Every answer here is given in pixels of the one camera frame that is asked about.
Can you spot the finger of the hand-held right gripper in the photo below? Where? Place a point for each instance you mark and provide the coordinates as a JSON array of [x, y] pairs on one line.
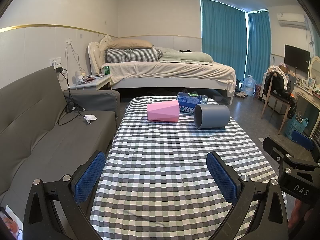
[[273, 148], [303, 139]]

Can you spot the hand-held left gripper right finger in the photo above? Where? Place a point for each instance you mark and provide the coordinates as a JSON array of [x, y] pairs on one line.
[[221, 177]]

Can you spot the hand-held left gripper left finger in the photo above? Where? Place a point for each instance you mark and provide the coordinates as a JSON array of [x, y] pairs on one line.
[[91, 177]]

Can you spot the grey round cup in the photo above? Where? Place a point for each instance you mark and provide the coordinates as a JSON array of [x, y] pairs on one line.
[[212, 117]]

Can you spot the pink faceted cup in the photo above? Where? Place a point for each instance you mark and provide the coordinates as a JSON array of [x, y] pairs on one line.
[[162, 111]]

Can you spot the person's right hand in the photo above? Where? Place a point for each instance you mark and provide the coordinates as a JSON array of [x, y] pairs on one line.
[[298, 213]]

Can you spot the blue laundry basket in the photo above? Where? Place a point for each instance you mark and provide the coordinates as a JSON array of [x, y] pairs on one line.
[[296, 130]]

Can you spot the black jacket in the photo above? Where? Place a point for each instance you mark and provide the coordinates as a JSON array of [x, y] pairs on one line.
[[291, 102]]

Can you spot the white dressing table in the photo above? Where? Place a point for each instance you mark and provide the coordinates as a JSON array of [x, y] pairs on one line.
[[307, 100]]

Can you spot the wooden chair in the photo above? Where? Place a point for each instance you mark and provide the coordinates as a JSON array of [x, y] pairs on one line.
[[277, 97]]

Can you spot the crumpled white tissue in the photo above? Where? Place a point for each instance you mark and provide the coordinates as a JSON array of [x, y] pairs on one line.
[[90, 118]]

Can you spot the checkered tablecloth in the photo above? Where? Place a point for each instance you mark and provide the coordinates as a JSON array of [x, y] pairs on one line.
[[162, 160]]

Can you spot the pair of light shoes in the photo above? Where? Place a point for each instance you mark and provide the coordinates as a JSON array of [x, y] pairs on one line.
[[241, 94]]

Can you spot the large water jug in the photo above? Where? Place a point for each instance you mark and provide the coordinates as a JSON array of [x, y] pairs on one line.
[[249, 86]]

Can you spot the grey sofa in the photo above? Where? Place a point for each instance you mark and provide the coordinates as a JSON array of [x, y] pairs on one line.
[[37, 130]]

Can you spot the white garment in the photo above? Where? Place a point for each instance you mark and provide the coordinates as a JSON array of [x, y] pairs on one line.
[[280, 71]]

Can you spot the white framed mirror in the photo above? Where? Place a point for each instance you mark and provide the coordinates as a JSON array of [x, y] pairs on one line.
[[315, 67]]

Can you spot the blue plastic bottle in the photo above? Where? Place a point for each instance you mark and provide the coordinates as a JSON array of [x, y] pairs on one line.
[[190, 102]]

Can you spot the black television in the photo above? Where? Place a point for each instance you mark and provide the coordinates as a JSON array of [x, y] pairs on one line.
[[297, 57]]

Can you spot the printed paper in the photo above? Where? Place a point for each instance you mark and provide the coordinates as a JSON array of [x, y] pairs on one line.
[[10, 225]]

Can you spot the white nightstand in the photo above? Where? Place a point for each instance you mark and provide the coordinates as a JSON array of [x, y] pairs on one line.
[[100, 81]]

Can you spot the narrow teal curtain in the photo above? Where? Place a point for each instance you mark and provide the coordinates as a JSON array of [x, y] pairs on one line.
[[258, 50]]

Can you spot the small white appliance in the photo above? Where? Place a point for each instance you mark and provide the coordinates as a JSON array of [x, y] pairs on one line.
[[78, 75]]

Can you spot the white bed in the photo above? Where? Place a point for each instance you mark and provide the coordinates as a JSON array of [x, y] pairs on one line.
[[175, 80]]

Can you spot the green bottle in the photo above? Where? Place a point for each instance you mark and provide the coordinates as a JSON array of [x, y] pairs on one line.
[[107, 70]]

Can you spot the wide teal curtain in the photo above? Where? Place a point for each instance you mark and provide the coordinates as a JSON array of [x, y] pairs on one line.
[[222, 42]]

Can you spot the white air conditioner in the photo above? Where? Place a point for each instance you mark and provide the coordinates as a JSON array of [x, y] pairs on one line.
[[292, 20]]

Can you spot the pale green blanket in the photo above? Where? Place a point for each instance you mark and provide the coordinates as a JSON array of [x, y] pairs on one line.
[[187, 56]]

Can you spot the checked folded quilt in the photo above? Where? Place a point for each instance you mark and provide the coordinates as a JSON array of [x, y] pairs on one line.
[[132, 55]]

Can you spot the beige pillow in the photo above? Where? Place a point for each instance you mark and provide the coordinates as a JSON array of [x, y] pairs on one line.
[[130, 44]]

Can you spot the white wall socket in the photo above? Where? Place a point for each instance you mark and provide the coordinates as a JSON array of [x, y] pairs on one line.
[[55, 61]]

